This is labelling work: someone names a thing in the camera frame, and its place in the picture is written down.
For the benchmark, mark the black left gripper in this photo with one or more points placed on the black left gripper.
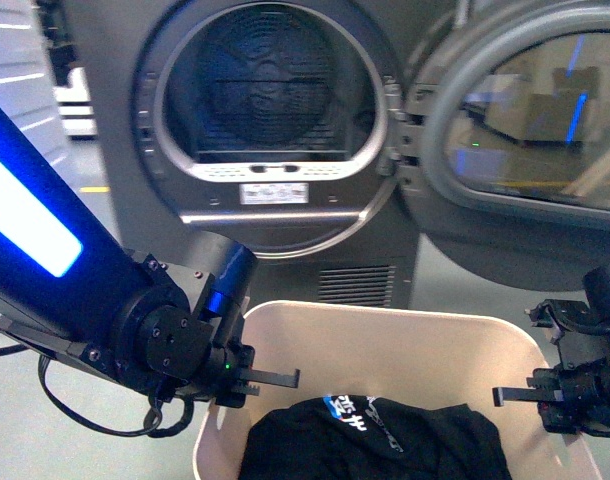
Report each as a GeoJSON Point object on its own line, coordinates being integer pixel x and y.
{"type": "Point", "coordinates": [217, 378]}

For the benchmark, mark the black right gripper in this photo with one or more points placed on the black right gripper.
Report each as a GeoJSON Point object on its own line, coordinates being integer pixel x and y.
{"type": "Point", "coordinates": [568, 401]}

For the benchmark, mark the beige plastic laundry hamper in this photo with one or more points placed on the beige plastic laundry hamper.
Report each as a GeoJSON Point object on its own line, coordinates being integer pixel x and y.
{"type": "Point", "coordinates": [422, 359]}

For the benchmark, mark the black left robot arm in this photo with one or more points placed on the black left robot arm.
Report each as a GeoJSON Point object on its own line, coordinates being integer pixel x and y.
{"type": "Point", "coordinates": [68, 290]}

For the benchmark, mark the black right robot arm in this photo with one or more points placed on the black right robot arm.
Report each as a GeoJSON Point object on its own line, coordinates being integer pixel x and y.
{"type": "Point", "coordinates": [580, 330]}

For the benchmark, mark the black printed garment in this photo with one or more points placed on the black printed garment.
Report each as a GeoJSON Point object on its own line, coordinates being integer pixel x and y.
{"type": "Point", "coordinates": [365, 437]}

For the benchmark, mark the round grey dryer door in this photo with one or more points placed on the round grey dryer door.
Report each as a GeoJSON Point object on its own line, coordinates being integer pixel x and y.
{"type": "Point", "coordinates": [511, 179]}

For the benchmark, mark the dark grey tumble dryer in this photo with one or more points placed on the dark grey tumble dryer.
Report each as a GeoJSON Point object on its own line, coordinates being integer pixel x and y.
{"type": "Point", "coordinates": [278, 124]}

